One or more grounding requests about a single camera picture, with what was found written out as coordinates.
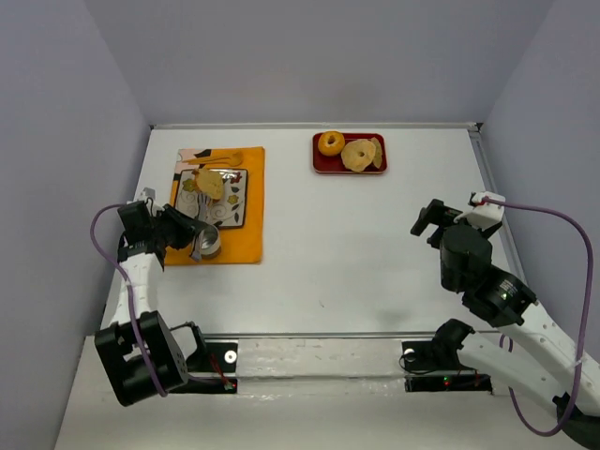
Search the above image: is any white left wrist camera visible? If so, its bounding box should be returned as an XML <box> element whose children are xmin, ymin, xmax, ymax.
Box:
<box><xmin>136</xmin><ymin>187</ymin><xmax>156</xmax><ymax>202</ymax></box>

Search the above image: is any wooden spoon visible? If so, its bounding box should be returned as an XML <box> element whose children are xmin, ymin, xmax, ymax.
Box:
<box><xmin>184</xmin><ymin>151</ymin><xmax>244</xmax><ymax>167</ymax></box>

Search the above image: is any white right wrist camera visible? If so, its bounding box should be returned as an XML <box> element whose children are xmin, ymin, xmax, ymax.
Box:
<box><xmin>455</xmin><ymin>191</ymin><xmax>505</xmax><ymax>231</ymax></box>

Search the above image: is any small bread piece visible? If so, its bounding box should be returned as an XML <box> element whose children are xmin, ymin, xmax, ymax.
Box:
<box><xmin>370</xmin><ymin>137</ymin><xmax>383</xmax><ymax>169</ymax></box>

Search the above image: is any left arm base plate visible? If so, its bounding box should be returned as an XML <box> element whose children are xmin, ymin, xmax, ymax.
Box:
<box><xmin>178</xmin><ymin>340</ymin><xmax>238</xmax><ymax>395</ymax></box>

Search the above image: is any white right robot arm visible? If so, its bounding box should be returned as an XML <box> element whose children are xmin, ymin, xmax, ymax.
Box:
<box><xmin>399</xmin><ymin>192</ymin><xmax>599</xmax><ymax>449</ymax></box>

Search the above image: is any brown bread slice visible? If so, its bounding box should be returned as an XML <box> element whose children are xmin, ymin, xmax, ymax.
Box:
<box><xmin>193</xmin><ymin>168</ymin><xmax>224</xmax><ymax>201</ymax></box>

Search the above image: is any red tray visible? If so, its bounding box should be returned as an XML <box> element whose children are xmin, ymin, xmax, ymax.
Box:
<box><xmin>312</xmin><ymin>131</ymin><xmax>387</xmax><ymax>175</ymax></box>

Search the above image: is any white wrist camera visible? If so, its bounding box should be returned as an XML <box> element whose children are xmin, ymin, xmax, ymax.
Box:
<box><xmin>455</xmin><ymin>191</ymin><xmax>505</xmax><ymax>231</ymax></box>
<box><xmin>136</xmin><ymin>187</ymin><xmax>156</xmax><ymax>202</ymax></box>

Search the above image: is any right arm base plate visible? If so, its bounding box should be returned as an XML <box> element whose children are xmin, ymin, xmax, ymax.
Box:
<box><xmin>398</xmin><ymin>340</ymin><xmax>493</xmax><ymax>393</ymax></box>

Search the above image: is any orange placemat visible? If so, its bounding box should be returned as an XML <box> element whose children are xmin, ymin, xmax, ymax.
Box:
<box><xmin>166</xmin><ymin>146</ymin><xmax>265</xmax><ymax>265</ymax></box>

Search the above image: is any pale ring bread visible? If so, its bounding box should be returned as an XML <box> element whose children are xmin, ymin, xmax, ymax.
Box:
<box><xmin>340</xmin><ymin>139</ymin><xmax>376</xmax><ymax>173</ymax></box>

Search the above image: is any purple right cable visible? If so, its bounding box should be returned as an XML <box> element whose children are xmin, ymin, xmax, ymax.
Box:
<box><xmin>472</xmin><ymin>196</ymin><xmax>593</xmax><ymax>437</ymax></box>

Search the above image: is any small metal cup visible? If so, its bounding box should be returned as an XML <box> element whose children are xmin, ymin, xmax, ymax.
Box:
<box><xmin>195</xmin><ymin>223</ymin><xmax>221</xmax><ymax>262</ymax></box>

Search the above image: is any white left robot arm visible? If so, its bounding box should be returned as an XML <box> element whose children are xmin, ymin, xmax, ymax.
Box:
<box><xmin>90</xmin><ymin>188</ymin><xmax>208</xmax><ymax>407</ymax></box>

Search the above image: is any floral square plate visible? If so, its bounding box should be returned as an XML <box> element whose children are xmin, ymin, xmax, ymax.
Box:
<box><xmin>172</xmin><ymin>168</ymin><xmax>248</xmax><ymax>229</ymax></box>

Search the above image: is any orange glazed donut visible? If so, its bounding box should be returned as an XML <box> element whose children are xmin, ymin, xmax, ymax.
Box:
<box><xmin>317</xmin><ymin>130</ymin><xmax>346</xmax><ymax>157</ymax></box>

